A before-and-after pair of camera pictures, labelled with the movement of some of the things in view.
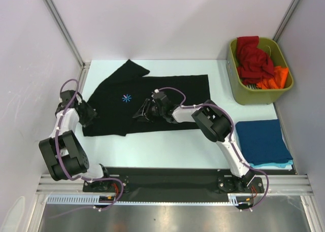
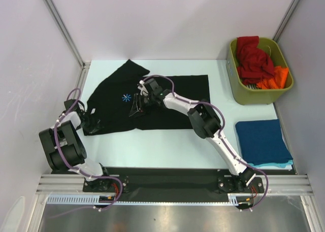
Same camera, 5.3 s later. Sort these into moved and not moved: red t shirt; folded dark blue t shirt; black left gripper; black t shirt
Moved: black left gripper
Not moved: folded dark blue t shirt; black t shirt; red t shirt
